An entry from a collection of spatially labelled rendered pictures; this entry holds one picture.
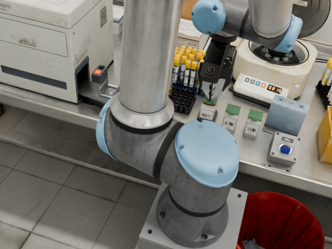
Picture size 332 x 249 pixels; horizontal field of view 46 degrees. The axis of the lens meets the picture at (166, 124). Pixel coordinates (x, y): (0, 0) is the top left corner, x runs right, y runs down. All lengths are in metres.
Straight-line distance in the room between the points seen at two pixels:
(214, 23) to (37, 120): 1.43
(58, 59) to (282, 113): 0.65
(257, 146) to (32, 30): 0.70
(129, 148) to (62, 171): 1.52
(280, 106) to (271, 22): 0.47
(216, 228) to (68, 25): 0.63
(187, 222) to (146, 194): 1.32
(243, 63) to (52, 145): 1.05
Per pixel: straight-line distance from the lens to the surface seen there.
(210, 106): 1.12
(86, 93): 1.19
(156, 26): 0.57
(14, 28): 1.18
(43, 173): 2.21
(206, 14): 0.84
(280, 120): 1.18
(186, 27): 1.51
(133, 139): 0.68
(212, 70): 0.96
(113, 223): 1.98
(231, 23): 0.84
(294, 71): 1.28
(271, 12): 0.68
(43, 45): 1.15
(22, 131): 2.06
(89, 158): 1.88
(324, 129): 1.18
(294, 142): 1.08
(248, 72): 1.30
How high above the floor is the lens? 1.64
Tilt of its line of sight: 42 degrees down
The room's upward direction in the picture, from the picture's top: 6 degrees clockwise
